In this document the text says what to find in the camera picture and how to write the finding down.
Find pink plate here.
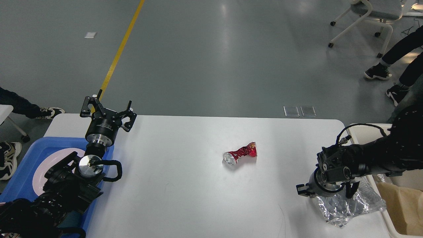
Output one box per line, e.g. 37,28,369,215
32,148,85,196

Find white office chair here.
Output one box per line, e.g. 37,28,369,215
328,0,403,58

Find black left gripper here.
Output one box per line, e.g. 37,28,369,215
79,89,137,147

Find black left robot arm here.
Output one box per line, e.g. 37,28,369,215
1,90,137,238

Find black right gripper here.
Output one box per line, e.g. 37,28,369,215
296,168,344,198

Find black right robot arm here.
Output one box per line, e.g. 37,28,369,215
296,104,423,199

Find floor outlet cover plates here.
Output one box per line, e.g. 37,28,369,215
283,105,316,117

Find person in black trousers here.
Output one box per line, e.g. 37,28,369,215
365,26,423,106

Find brown paper bag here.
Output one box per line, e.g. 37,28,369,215
376,182,423,236

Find crushed red soda can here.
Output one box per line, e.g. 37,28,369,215
223,142,258,165

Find beige plastic bin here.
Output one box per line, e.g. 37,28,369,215
347,125,423,238

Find white chair at left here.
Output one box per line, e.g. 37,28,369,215
0,104,31,143

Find seated person leg left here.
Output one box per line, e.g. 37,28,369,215
0,88,65,180

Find aluminium foil sheet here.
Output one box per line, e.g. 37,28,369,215
311,177,387,228

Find blue plastic tray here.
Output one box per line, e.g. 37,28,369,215
1,137,97,238

